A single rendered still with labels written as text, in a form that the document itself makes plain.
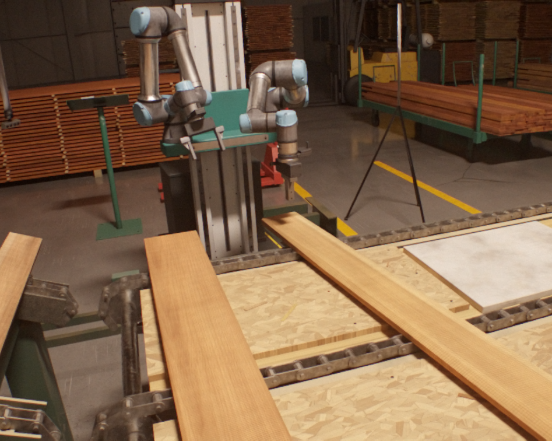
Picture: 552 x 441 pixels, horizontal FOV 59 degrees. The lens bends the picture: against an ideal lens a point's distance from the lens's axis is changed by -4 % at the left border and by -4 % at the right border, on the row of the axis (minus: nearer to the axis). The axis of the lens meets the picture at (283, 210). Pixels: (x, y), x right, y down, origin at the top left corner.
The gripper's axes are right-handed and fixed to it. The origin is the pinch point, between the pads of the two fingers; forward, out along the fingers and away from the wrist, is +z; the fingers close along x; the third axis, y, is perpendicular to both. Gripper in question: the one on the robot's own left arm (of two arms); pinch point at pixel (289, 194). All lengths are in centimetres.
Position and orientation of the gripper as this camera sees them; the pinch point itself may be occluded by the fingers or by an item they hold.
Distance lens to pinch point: 193.1
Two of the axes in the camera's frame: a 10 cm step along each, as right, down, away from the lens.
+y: -9.0, 1.9, -3.9
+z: 0.5, 9.4, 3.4
